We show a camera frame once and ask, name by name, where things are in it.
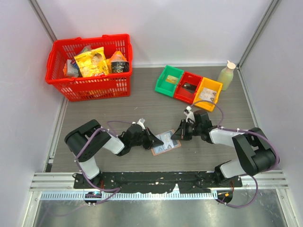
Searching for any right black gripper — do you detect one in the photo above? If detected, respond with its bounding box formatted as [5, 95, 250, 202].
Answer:
[171, 119, 202, 140]

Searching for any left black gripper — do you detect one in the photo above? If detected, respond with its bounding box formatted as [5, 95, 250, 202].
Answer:
[130, 127, 163, 149]

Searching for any pink leather card holder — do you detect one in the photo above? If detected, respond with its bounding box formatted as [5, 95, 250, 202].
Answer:
[151, 140, 181, 156]

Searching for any white VIP credit card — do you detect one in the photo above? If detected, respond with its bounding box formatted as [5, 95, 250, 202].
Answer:
[198, 87, 217, 102]

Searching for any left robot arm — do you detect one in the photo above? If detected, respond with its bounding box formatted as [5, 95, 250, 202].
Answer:
[64, 118, 164, 188]

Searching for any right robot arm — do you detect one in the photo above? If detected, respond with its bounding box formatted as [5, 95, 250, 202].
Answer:
[171, 108, 280, 187]

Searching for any black credit card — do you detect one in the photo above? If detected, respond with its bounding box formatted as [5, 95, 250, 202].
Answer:
[182, 83, 196, 93]

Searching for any gold credit card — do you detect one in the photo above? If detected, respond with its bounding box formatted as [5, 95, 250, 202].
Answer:
[165, 75, 178, 84]

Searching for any red plastic bin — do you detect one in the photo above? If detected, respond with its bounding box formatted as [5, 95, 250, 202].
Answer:
[173, 71, 203, 104]

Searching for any green plastic bin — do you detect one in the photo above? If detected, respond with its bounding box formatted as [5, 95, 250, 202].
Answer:
[155, 65, 184, 97]

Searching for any yellow plastic bin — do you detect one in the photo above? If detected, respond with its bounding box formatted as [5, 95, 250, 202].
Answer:
[193, 78, 222, 112]

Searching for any red plastic shopping basket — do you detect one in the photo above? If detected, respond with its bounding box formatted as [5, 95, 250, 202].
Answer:
[45, 34, 133, 102]

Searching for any green lotion bottle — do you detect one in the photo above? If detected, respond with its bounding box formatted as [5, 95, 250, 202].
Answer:
[217, 61, 236, 91]

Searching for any black round can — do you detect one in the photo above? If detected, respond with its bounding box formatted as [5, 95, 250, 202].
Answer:
[111, 61, 130, 73]

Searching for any orange snack packet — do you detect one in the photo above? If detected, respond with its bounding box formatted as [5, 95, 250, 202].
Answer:
[106, 51, 127, 73]

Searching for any yellow chips bag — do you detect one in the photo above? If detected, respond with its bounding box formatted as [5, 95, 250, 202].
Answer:
[74, 47, 109, 78]

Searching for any grey small box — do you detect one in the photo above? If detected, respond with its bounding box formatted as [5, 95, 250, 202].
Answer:
[63, 59, 79, 78]

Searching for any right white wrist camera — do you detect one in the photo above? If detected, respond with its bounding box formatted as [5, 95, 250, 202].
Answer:
[184, 106, 195, 123]

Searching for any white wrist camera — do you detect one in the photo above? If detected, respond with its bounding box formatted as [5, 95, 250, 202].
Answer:
[184, 106, 195, 123]
[132, 118, 145, 130]

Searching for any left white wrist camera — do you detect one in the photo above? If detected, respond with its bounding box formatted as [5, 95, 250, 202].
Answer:
[132, 118, 145, 130]

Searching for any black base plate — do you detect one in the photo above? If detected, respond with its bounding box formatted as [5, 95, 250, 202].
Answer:
[72, 171, 242, 194]

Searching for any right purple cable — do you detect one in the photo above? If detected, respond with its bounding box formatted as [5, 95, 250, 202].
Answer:
[186, 100, 281, 209]

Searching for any white cable duct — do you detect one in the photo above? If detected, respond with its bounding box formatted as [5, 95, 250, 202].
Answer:
[40, 191, 217, 201]

